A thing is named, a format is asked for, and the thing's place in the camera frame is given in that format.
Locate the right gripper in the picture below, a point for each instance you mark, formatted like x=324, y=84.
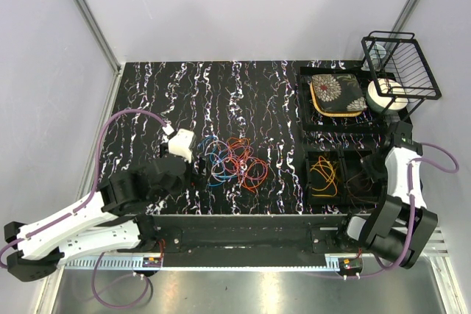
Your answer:
x=367, y=164

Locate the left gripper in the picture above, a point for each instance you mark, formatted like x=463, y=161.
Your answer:
x=201, y=178

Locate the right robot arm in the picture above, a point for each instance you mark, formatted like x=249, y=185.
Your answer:
x=400, y=226

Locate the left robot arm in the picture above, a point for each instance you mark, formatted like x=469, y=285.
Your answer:
x=112, y=217

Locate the black bin middle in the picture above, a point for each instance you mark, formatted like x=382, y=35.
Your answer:
x=360, y=190

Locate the black bin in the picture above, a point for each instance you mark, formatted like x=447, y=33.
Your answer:
x=360, y=190
x=324, y=177

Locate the black tray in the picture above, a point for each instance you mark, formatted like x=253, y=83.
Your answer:
x=368, y=122

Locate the black bin left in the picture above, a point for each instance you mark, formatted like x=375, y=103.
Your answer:
x=324, y=177

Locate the white plate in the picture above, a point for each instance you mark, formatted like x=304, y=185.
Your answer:
x=393, y=99

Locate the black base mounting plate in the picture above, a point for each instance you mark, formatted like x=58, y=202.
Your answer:
x=180, y=233

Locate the black marble pattern mat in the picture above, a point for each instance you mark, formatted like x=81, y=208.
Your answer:
x=246, y=120

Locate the floral black cushion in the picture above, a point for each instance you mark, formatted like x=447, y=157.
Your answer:
x=337, y=95

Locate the white cup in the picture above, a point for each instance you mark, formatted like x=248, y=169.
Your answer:
x=377, y=54

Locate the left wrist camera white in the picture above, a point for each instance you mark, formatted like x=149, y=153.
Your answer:
x=180, y=142

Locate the black wire dish rack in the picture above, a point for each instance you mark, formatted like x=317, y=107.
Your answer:
x=406, y=64

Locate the aluminium rail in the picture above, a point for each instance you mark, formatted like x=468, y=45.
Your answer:
x=319, y=257

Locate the left aluminium frame post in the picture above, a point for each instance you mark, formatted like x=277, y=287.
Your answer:
x=98, y=35

